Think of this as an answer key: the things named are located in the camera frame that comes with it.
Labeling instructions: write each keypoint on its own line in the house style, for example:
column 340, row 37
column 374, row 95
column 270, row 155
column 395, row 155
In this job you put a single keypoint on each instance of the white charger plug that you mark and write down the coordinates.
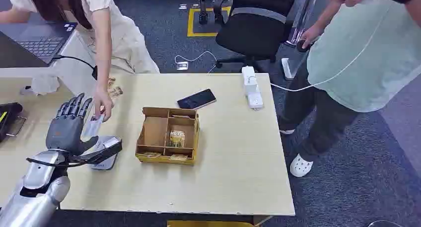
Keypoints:
column 250, row 84

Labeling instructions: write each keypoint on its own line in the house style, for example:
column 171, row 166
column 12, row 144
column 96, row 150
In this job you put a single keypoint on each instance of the white side desk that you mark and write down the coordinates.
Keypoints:
column 74, row 77

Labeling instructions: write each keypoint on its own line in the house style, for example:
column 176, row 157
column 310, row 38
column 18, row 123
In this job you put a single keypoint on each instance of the grey laptop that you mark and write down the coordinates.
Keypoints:
column 39, row 46

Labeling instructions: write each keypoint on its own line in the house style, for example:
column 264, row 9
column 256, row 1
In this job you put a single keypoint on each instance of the yellow box under desk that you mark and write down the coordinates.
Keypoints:
column 210, row 224

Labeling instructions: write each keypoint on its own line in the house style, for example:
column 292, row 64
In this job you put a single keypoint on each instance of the white card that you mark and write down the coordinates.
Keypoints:
column 92, row 126

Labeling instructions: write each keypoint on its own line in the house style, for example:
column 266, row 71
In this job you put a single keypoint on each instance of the white crumpled tissue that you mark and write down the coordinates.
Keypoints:
column 44, row 84

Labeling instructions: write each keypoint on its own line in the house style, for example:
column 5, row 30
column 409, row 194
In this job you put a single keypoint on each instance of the white partition foot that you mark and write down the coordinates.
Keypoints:
column 286, row 69

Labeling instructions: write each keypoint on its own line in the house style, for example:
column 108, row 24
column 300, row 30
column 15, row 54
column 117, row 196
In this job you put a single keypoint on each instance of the white shoe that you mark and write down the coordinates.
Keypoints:
column 300, row 166

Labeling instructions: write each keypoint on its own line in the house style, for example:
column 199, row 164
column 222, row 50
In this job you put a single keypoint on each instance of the grey desk grommet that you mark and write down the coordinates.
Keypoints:
column 25, row 90

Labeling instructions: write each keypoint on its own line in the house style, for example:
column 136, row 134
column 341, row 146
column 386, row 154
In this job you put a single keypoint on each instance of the black handheld controller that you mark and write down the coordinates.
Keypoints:
column 302, row 47

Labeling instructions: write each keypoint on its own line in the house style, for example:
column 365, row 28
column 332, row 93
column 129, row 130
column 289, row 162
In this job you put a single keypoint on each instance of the black office chair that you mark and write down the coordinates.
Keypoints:
column 253, row 31

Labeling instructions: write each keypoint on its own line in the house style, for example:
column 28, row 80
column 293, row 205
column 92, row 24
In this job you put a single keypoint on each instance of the white power strip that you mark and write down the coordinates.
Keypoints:
column 255, row 100

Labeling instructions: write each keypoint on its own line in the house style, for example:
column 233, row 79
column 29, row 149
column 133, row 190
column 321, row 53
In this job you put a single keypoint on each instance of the pile of gold cards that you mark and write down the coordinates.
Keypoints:
column 115, row 91

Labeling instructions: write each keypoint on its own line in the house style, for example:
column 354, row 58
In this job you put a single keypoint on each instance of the gold card in box slot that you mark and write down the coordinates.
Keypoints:
column 178, row 157
column 150, row 154

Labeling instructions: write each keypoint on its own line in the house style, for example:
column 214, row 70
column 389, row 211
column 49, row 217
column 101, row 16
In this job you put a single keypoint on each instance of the seated person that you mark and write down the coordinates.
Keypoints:
column 112, row 28

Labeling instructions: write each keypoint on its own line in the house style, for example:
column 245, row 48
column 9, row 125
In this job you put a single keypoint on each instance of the black bag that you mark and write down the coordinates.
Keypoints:
column 8, row 118

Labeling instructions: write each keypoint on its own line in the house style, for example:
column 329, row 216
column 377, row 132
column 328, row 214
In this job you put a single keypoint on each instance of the wooden card box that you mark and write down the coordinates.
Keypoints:
column 154, row 133

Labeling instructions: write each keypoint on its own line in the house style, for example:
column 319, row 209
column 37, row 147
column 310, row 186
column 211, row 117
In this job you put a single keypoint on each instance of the glass partition panel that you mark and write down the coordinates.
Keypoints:
column 301, row 18

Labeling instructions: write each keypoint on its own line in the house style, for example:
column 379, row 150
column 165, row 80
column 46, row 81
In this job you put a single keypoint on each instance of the black smartphone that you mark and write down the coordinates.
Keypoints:
column 196, row 99

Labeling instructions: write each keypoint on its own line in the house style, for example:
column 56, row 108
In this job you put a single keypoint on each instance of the grey card reader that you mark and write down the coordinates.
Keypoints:
column 104, row 165

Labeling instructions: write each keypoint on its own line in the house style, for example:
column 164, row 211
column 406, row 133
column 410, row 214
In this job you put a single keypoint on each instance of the standing person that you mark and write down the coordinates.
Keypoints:
column 355, row 61

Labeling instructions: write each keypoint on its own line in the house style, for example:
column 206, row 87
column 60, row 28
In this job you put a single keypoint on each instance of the seated person's hand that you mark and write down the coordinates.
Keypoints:
column 102, row 103

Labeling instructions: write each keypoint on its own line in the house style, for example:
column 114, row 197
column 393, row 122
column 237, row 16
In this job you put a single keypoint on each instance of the gold printed hotel card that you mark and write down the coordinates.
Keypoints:
column 177, row 139

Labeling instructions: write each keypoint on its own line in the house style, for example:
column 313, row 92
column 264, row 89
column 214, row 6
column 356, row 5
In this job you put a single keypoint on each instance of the black robot legs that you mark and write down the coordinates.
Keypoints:
column 203, row 8

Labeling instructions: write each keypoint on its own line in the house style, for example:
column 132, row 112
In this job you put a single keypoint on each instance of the standing person's hand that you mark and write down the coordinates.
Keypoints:
column 310, row 33

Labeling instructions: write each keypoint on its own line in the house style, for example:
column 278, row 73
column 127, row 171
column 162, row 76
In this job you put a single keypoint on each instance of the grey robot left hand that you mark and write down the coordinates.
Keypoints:
column 65, row 130

